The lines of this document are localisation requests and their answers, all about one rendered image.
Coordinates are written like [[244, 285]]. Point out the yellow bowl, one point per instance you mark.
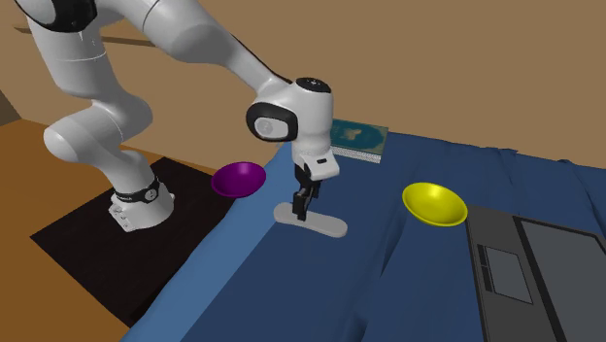
[[435, 203]]

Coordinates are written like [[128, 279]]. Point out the grey remote control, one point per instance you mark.
[[326, 226]]

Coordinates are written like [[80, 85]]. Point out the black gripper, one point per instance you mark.
[[304, 178]]

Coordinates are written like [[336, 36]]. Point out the purple bowl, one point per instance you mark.
[[239, 179]]

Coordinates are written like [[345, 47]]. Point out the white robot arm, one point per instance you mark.
[[109, 118]]

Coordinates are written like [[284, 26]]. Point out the blue bed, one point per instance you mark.
[[307, 284]]

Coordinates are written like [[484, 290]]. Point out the teal book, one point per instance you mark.
[[360, 140]]

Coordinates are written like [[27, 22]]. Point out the grey laptop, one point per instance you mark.
[[544, 274]]

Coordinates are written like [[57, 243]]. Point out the black robot stand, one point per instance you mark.
[[109, 265]]

